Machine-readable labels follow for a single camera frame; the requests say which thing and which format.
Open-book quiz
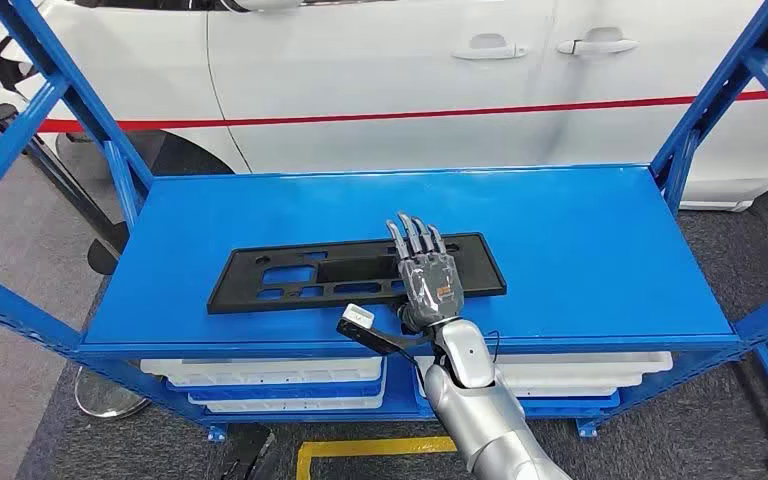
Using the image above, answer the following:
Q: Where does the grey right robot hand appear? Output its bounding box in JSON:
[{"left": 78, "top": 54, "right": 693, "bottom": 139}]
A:
[{"left": 387, "top": 211, "right": 466, "bottom": 333}]

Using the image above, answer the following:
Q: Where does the long black plastic part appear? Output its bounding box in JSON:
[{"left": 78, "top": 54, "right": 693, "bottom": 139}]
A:
[{"left": 206, "top": 231, "right": 508, "bottom": 316}]

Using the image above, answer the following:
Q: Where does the blue metal shelf rack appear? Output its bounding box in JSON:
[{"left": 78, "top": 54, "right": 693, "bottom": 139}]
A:
[{"left": 0, "top": 0, "right": 768, "bottom": 480}]

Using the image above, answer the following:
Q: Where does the yellow floor tape square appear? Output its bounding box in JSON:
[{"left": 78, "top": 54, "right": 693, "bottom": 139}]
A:
[{"left": 295, "top": 435, "right": 458, "bottom": 480}]

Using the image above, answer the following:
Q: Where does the white plastic bin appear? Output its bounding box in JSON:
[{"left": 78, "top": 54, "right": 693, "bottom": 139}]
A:
[
  {"left": 415, "top": 351, "right": 675, "bottom": 389},
  {"left": 140, "top": 357, "right": 385, "bottom": 389},
  {"left": 513, "top": 384, "right": 644, "bottom": 400},
  {"left": 188, "top": 392, "right": 387, "bottom": 415}
]

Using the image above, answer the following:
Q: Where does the white car red stripe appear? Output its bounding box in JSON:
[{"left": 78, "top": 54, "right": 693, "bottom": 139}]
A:
[{"left": 0, "top": 0, "right": 768, "bottom": 213}]

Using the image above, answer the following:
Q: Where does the black right wrist camera bracket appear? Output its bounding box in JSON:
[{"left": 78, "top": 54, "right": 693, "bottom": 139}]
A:
[{"left": 336, "top": 319, "right": 440, "bottom": 362}]

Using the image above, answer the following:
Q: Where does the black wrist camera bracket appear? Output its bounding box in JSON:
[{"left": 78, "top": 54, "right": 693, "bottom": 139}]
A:
[
  {"left": 336, "top": 319, "right": 440, "bottom": 362},
  {"left": 221, "top": 423, "right": 279, "bottom": 480}
]

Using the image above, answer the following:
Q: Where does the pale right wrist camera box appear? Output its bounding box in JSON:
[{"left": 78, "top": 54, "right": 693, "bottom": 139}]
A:
[{"left": 342, "top": 303, "right": 377, "bottom": 331}]

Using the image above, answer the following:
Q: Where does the black left wrist camera bracket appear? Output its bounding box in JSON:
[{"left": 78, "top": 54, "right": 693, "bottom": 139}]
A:
[{"left": 221, "top": 423, "right": 279, "bottom": 480}]

